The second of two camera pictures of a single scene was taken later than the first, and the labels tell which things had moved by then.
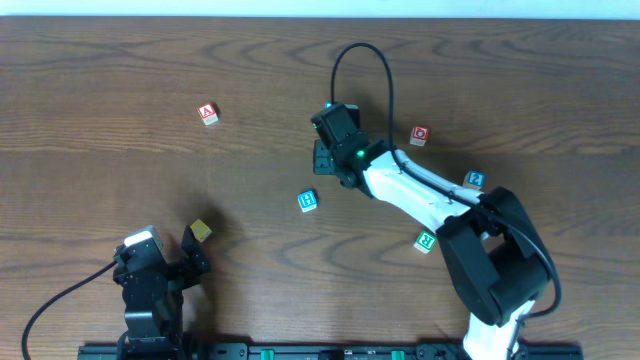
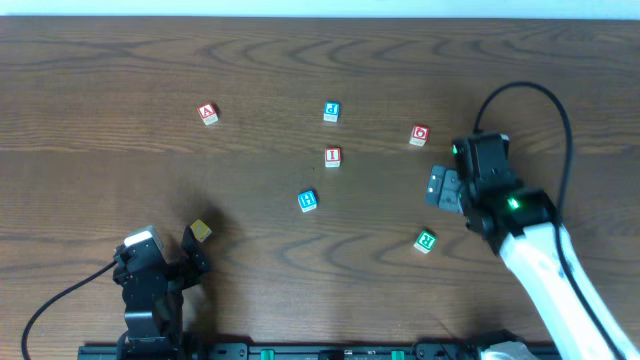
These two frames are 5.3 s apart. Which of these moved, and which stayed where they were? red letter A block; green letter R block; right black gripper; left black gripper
Moved: right black gripper
Stayed: left black gripper; green letter R block; red letter A block
